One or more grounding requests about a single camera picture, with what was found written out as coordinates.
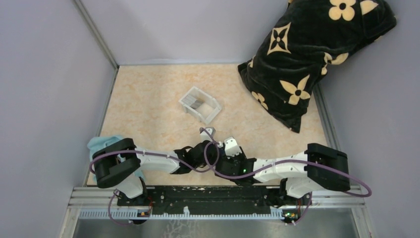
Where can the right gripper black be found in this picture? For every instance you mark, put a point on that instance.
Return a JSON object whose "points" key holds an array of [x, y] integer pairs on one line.
{"points": [[229, 159]]}

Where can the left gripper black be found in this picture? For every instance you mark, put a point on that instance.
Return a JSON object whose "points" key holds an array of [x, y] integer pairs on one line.
{"points": [[209, 161]]}

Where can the white plastic card box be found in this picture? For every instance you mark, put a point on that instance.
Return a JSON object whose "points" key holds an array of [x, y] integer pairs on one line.
{"points": [[201, 105]]}

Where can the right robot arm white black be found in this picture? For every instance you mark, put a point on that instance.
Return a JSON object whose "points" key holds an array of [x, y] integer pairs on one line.
{"points": [[317, 168]]}

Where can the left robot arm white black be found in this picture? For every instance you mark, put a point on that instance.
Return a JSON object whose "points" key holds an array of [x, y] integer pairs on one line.
{"points": [[115, 166]]}

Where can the grey card stack in box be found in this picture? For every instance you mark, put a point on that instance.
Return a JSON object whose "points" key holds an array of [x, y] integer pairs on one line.
{"points": [[191, 101]]}

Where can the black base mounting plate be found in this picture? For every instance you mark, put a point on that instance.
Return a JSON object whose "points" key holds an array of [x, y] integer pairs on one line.
{"points": [[213, 200]]}

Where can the light blue cloth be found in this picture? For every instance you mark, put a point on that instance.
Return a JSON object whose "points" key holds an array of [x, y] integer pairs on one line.
{"points": [[98, 143]]}

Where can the black floral patterned pillow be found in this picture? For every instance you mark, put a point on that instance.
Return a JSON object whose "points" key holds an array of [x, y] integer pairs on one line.
{"points": [[308, 37]]}

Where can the aluminium side rail right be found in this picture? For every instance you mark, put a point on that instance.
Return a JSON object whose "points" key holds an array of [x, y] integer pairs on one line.
{"points": [[326, 121]]}

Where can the aluminium front rail frame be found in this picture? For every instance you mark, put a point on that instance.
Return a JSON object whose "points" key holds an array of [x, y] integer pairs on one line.
{"points": [[95, 203]]}

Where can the aluminium corner post left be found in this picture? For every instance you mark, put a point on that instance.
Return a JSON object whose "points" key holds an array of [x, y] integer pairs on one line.
{"points": [[91, 25]]}

